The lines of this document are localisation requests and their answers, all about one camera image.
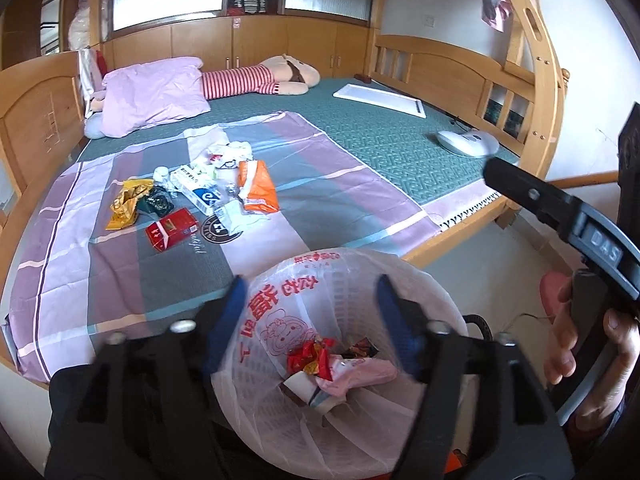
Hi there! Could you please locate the white blue paper package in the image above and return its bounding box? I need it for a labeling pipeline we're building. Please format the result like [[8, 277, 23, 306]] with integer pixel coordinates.
[[169, 165, 222, 217]]

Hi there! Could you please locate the purple plaid bed sheet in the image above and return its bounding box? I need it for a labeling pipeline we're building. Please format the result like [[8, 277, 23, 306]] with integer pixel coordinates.
[[3, 112, 438, 382]]

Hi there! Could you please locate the light blue small pillow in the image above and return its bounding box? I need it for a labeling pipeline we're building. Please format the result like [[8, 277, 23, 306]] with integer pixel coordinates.
[[84, 112, 105, 140]]

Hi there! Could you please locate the white oval device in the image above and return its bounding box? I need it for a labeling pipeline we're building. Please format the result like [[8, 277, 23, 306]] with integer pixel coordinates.
[[436, 130, 500, 158]]

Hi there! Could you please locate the person's right hand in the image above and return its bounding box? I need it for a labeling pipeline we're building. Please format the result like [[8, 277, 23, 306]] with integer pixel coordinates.
[[543, 276, 640, 434]]

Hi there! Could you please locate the striped plush doll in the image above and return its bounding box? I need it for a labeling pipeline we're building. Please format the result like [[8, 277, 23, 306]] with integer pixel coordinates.
[[201, 54, 321, 101]]

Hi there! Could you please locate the white laundry basket bin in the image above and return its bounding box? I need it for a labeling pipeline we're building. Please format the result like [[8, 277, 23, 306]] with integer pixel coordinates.
[[211, 247, 471, 480]]

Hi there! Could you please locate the dark teal crumpled bag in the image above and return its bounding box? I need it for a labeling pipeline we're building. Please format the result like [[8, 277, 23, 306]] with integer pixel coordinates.
[[137, 185, 175, 218]]

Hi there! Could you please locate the pink wrapper in bin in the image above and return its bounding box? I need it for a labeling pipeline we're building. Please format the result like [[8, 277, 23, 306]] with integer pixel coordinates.
[[316, 354, 398, 396]]

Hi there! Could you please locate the green white wrapper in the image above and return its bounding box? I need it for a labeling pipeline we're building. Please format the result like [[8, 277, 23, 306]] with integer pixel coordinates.
[[190, 155, 217, 181]]

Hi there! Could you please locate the pink pillow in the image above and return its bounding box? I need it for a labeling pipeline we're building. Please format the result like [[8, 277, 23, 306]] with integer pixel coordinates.
[[101, 56, 210, 139]]

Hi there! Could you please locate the orange plastic wrapper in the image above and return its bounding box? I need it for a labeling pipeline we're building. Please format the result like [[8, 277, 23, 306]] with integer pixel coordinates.
[[238, 160, 280, 214]]

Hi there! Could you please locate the white flat panel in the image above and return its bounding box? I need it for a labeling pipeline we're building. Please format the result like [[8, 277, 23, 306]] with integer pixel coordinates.
[[333, 84, 426, 118]]

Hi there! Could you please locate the yellow snack bag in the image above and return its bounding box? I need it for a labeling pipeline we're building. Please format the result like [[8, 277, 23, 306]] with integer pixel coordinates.
[[105, 179, 154, 231]]

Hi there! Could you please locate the red cigarette box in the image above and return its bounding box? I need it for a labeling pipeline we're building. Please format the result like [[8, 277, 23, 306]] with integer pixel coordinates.
[[145, 208, 198, 252]]

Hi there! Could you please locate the red snack wrapper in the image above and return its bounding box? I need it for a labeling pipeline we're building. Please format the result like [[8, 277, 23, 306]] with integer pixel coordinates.
[[286, 337, 335, 382]]

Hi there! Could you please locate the wooden bed frame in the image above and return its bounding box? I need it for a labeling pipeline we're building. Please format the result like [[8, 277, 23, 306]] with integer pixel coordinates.
[[0, 0, 622, 391]]

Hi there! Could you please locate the white printed plastic bag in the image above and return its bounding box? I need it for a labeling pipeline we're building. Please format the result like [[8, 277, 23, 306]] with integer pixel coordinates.
[[211, 247, 469, 480]]

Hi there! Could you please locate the green bed mat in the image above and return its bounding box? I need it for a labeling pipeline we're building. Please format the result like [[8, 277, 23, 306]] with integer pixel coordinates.
[[79, 77, 522, 206]]

